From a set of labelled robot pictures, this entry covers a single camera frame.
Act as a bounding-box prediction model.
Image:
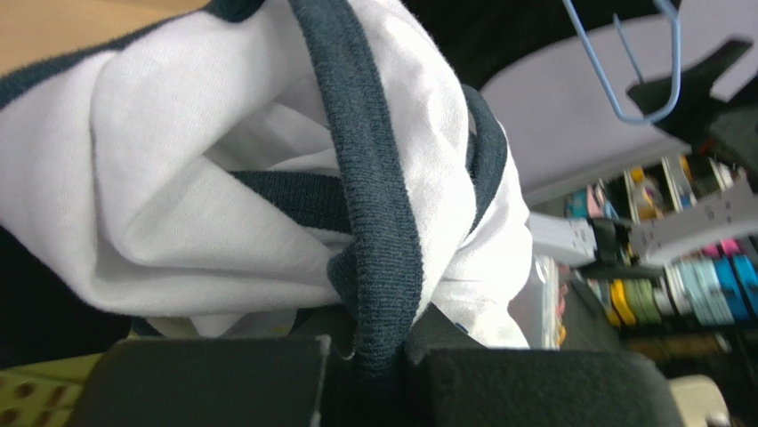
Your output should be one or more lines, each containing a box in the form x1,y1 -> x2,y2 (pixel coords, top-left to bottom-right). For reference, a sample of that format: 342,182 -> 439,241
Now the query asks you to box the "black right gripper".
654,38 -> 757,178

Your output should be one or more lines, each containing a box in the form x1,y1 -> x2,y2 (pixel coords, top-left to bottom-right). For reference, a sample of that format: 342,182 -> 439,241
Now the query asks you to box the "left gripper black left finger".
68,335 -> 355,427

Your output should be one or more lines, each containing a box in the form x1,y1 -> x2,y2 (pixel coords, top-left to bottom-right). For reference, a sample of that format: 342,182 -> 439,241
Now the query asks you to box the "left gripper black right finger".
405,306 -> 683,426

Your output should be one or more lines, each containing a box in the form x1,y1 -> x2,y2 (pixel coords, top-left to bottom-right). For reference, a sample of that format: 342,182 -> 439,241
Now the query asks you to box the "white tank top navy trim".
1,1 -> 532,377

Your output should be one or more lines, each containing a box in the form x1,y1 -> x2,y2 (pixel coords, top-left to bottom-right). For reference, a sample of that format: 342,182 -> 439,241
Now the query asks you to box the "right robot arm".
528,38 -> 757,279

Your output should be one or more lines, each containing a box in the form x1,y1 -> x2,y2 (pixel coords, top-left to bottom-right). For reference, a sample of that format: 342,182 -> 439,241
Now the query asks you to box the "olive green plastic basket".
1,354 -> 101,427

